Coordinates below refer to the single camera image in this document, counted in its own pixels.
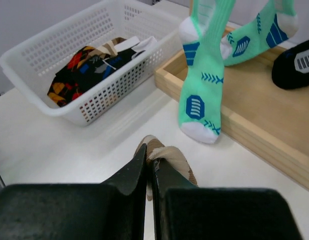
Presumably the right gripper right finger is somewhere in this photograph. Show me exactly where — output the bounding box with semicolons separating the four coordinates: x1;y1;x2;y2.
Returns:
152;159;302;240

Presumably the wooden hanging rack frame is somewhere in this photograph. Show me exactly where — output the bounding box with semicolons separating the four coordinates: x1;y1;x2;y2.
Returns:
154;0;309;195

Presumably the black sock grey blue pattern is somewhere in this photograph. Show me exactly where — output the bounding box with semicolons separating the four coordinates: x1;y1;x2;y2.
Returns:
72;48;145;92

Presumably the brown striped sock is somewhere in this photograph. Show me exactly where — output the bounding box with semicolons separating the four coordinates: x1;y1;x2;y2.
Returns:
134;135;198;202

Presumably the black argyle sock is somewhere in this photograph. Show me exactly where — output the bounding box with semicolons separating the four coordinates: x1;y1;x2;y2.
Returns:
47;46;95;107

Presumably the green sock with white patches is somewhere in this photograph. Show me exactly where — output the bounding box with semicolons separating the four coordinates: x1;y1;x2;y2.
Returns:
220;0;298;67

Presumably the white sock in basket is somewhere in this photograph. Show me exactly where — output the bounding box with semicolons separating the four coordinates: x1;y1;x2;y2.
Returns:
114;36;158;60

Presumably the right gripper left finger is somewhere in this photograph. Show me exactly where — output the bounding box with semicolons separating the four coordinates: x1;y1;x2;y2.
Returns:
0;144;147;240

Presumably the black sock with blue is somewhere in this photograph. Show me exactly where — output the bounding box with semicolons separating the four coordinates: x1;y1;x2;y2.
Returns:
271;40;309;90

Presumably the green sock with chevrons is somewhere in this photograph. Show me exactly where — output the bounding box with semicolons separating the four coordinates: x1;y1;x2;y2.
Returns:
178;0;235;144

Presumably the white plastic laundry basket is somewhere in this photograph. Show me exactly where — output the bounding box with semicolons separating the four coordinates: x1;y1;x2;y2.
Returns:
0;0;182;127

